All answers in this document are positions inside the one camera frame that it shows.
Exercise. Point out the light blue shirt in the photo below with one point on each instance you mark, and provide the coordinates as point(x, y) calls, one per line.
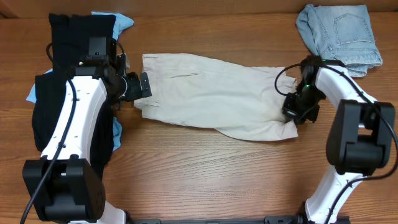
point(121, 23)

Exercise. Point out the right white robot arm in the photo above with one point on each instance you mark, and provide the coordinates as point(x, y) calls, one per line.
point(359, 141)

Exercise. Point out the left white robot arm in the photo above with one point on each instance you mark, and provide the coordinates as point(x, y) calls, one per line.
point(63, 186)

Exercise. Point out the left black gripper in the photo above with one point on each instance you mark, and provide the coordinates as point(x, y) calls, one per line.
point(144, 84)

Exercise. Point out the black garment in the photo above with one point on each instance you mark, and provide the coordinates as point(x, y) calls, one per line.
point(70, 38)

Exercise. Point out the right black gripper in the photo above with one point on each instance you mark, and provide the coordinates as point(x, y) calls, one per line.
point(290, 107)

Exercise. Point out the beige shorts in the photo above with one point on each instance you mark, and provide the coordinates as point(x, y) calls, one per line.
point(240, 102)

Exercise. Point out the folded blue jeans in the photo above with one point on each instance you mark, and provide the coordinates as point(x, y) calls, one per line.
point(341, 33)

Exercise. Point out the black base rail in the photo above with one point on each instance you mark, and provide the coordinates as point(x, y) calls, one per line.
point(211, 221)

